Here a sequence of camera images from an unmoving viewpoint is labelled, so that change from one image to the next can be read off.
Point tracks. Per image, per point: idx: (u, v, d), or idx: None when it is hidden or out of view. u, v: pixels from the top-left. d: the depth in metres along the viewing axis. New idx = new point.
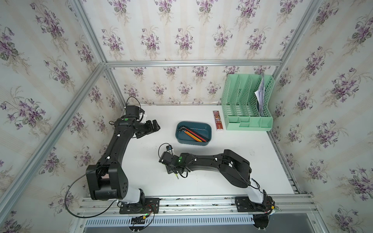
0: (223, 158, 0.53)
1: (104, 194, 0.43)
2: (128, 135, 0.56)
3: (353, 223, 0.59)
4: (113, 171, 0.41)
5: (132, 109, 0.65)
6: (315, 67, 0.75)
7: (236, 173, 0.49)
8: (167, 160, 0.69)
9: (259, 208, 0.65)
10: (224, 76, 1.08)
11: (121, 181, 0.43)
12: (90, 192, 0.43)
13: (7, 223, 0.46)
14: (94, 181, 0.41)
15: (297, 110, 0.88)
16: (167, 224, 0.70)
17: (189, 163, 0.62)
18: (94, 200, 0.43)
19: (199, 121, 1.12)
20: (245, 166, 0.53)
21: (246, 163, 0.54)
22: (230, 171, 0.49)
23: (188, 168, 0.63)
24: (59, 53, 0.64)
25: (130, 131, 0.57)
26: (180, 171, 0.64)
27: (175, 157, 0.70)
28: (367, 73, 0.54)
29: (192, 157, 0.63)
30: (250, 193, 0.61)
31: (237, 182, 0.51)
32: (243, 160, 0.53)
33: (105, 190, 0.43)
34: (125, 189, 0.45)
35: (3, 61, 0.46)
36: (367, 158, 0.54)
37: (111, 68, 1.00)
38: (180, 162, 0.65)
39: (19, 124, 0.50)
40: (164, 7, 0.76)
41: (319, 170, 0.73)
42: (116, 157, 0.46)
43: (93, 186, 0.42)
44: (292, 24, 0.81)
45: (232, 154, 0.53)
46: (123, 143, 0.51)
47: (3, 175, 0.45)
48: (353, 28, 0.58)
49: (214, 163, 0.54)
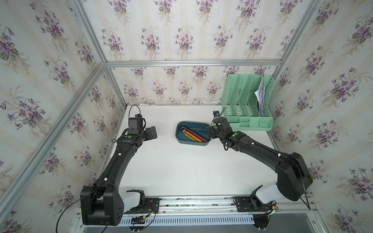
0: (287, 158, 0.47)
1: (97, 220, 0.40)
2: (128, 154, 0.53)
3: (353, 223, 0.59)
4: (109, 194, 0.39)
5: (135, 121, 0.62)
6: (315, 67, 0.75)
7: (297, 183, 0.43)
8: (222, 127, 0.67)
9: (256, 202, 0.66)
10: (224, 76, 1.08)
11: (116, 208, 0.40)
12: (82, 216, 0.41)
13: (7, 223, 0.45)
14: (88, 204, 0.39)
15: (297, 110, 0.88)
16: (167, 224, 0.70)
17: (244, 143, 0.58)
18: (86, 224, 0.40)
19: (199, 121, 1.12)
20: (306, 182, 0.45)
21: (308, 180, 0.45)
22: (291, 175, 0.43)
23: (239, 146, 0.60)
24: (58, 53, 0.64)
25: (131, 148, 0.54)
26: (229, 143, 0.63)
27: (230, 129, 0.67)
28: (367, 73, 0.54)
29: (250, 139, 0.59)
30: (264, 194, 0.62)
31: (286, 188, 0.46)
32: (307, 175, 0.45)
33: (98, 214, 0.40)
34: (119, 214, 0.42)
35: (3, 61, 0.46)
36: (366, 158, 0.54)
37: (111, 68, 0.99)
38: (234, 138, 0.62)
39: (19, 124, 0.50)
40: (164, 7, 0.76)
41: (319, 170, 0.73)
42: (114, 179, 0.43)
43: (85, 210, 0.39)
44: (291, 25, 0.81)
45: (302, 161, 0.45)
46: (122, 164, 0.48)
47: (3, 175, 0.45)
48: (353, 28, 0.58)
49: (274, 158, 0.48)
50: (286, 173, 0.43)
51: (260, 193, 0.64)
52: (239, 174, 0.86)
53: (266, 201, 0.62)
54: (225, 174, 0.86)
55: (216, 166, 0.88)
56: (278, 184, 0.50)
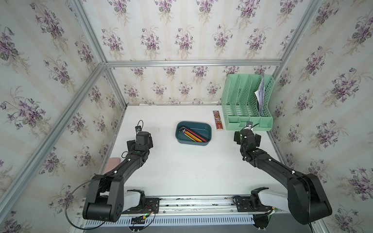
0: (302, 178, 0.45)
1: (97, 214, 0.40)
2: (135, 162, 0.58)
3: (352, 223, 0.59)
4: (116, 183, 0.43)
5: (142, 138, 0.68)
6: (315, 67, 0.75)
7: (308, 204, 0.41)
8: (247, 140, 0.69)
9: (255, 199, 0.68)
10: (224, 76, 1.08)
11: (118, 200, 0.42)
12: (84, 205, 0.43)
13: (7, 223, 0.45)
14: (94, 191, 0.42)
15: (297, 110, 0.88)
16: (167, 224, 0.70)
17: (261, 158, 0.60)
18: (85, 216, 0.40)
19: (199, 121, 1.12)
20: (321, 207, 0.42)
21: (325, 207, 0.42)
22: (301, 193, 0.42)
23: (256, 162, 0.63)
24: (58, 53, 0.64)
25: (137, 158, 0.60)
26: (248, 158, 0.66)
27: (254, 143, 0.68)
28: (367, 73, 0.54)
29: (268, 156, 0.60)
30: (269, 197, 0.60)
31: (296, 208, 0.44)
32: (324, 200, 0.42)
33: (100, 206, 0.42)
34: (119, 211, 0.42)
35: (3, 61, 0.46)
36: (367, 158, 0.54)
37: (111, 68, 1.00)
38: (253, 154, 0.64)
39: (19, 124, 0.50)
40: (164, 7, 0.76)
41: (319, 170, 0.73)
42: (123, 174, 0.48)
43: (90, 197, 0.42)
44: (291, 25, 0.81)
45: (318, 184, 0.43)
46: (131, 165, 0.55)
47: (3, 175, 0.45)
48: (353, 28, 0.58)
49: (287, 174, 0.49)
50: (296, 189, 0.43)
51: (266, 194, 0.62)
52: (239, 174, 0.86)
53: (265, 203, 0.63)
54: (225, 174, 0.86)
55: (216, 166, 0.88)
56: (289, 202, 0.49)
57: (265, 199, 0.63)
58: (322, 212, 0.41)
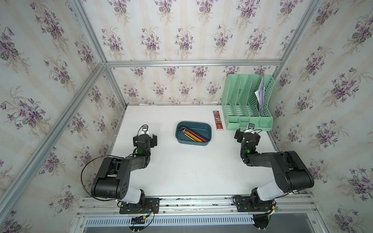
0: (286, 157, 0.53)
1: (105, 189, 0.43)
2: (140, 160, 0.64)
3: (353, 223, 0.59)
4: (127, 161, 0.49)
5: (143, 143, 0.70)
6: (315, 67, 0.75)
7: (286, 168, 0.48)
8: (249, 144, 0.74)
9: (254, 197, 0.68)
10: (225, 76, 1.08)
11: (126, 177, 0.46)
12: (93, 180, 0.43)
13: (7, 223, 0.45)
14: (106, 167, 0.48)
15: (297, 110, 0.88)
16: (167, 224, 0.70)
17: (253, 156, 0.69)
18: (93, 192, 0.43)
19: (199, 121, 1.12)
20: (303, 177, 0.46)
21: (307, 178, 0.46)
22: (280, 160, 0.50)
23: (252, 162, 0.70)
24: (59, 53, 0.64)
25: (141, 158, 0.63)
26: (245, 159, 0.73)
27: (253, 147, 0.72)
28: (367, 73, 0.54)
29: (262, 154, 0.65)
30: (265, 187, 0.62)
31: (279, 177, 0.49)
32: (306, 172, 0.47)
33: (109, 181, 0.45)
34: (124, 191, 0.45)
35: (3, 61, 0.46)
36: (367, 158, 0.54)
37: (111, 68, 1.00)
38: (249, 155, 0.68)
39: (19, 124, 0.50)
40: (164, 7, 0.76)
41: (319, 170, 0.73)
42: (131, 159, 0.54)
43: (101, 173, 0.46)
44: (291, 25, 0.81)
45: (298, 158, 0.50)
46: (137, 158, 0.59)
47: (3, 175, 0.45)
48: (353, 28, 0.58)
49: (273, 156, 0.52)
50: (274, 156, 0.51)
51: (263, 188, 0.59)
52: (239, 174, 0.86)
53: (264, 199, 0.63)
54: (226, 174, 0.86)
55: (216, 166, 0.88)
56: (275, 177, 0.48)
57: (263, 194, 0.63)
58: (305, 183, 0.45)
